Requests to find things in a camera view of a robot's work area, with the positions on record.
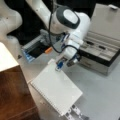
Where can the small orange object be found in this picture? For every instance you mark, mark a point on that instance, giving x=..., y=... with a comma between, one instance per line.
x=47, y=51

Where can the grey tray with blue items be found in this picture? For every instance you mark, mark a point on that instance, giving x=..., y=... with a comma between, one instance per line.
x=43, y=39

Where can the white and blue gripper body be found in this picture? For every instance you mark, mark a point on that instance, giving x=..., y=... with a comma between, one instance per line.
x=69, y=54

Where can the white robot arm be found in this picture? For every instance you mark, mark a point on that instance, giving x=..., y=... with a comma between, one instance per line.
x=73, y=24

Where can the white spiral notebook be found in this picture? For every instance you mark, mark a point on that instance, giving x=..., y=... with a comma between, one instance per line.
x=56, y=88

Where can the grey metal drawer box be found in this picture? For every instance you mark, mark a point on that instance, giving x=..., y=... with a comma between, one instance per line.
x=101, y=49

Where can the metal clip at notebook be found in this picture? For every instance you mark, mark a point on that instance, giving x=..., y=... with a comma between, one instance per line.
x=77, y=111

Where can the brown wooden cabinet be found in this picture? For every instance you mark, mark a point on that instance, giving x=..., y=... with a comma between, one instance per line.
x=16, y=102

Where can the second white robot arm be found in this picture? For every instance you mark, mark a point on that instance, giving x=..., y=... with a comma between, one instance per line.
x=10, y=20

